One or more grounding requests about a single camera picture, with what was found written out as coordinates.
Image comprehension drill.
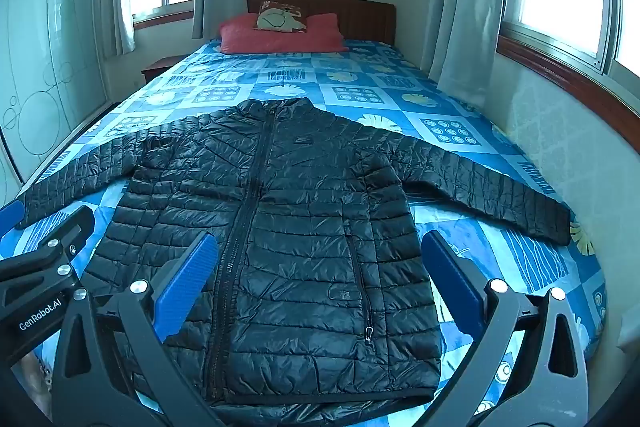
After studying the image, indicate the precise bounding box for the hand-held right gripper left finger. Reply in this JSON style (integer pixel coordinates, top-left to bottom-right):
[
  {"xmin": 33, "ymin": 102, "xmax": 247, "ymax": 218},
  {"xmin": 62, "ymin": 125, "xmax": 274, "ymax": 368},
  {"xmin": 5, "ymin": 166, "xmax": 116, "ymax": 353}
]
[{"xmin": 52, "ymin": 231, "xmax": 228, "ymax": 427}]

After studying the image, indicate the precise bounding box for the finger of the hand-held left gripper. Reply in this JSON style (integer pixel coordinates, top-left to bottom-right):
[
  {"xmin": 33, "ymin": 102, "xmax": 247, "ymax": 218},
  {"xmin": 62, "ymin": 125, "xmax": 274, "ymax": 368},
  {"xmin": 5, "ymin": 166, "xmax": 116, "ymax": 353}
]
[
  {"xmin": 0, "ymin": 207, "xmax": 94, "ymax": 306},
  {"xmin": 0, "ymin": 200, "xmax": 26, "ymax": 237}
]

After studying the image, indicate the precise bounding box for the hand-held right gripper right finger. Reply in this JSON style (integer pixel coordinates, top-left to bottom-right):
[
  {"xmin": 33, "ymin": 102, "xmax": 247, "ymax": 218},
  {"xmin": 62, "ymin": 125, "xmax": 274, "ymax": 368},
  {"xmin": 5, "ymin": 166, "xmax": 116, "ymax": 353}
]
[{"xmin": 420, "ymin": 230, "xmax": 591, "ymax": 427}]

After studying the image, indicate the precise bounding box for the black quilted puffer jacket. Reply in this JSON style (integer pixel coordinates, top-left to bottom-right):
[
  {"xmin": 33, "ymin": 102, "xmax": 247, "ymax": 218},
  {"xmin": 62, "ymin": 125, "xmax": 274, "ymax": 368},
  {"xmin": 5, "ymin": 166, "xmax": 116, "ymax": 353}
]
[{"xmin": 17, "ymin": 98, "xmax": 572, "ymax": 406}]

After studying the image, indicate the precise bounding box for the white wardrobe with circle pattern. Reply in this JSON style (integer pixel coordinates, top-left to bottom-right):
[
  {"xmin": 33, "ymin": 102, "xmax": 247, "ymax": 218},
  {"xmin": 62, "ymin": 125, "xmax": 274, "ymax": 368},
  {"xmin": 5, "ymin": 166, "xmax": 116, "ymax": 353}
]
[{"xmin": 0, "ymin": 0, "xmax": 132, "ymax": 208}]

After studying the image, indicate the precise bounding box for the brown wooden nightstand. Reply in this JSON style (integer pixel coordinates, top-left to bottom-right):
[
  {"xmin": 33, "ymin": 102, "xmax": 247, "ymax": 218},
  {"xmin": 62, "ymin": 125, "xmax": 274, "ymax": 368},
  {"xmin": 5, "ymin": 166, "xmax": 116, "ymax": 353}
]
[{"xmin": 141, "ymin": 56, "xmax": 189, "ymax": 84}]

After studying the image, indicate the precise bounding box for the bed with blue patterned sheet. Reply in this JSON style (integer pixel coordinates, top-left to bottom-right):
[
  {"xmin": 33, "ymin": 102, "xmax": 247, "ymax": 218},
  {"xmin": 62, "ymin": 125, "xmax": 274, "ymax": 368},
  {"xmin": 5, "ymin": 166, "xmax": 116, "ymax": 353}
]
[{"xmin": 0, "ymin": 38, "xmax": 608, "ymax": 427}]

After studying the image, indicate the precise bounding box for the red pillow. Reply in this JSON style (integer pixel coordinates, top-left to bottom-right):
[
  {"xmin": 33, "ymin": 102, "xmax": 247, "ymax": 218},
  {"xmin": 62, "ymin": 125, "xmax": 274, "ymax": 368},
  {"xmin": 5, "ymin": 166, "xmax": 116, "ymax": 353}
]
[{"xmin": 219, "ymin": 12, "xmax": 349, "ymax": 54}]

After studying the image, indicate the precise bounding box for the brown wooden headboard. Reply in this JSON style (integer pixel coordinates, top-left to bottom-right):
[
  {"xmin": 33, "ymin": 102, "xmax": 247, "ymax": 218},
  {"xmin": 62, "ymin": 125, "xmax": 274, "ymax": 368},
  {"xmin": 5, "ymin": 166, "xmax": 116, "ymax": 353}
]
[{"xmin": 246, "ymin": 0, "xmax": 397, "ymax": 44}]

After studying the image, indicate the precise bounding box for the white printed cushion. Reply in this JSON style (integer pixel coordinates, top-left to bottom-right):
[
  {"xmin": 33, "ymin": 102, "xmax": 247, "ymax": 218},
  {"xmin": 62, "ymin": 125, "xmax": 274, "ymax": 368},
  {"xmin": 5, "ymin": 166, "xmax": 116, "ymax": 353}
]
[{"xmin": 256, "ymin": 2, "xmax": 309, "ymax": 32}]

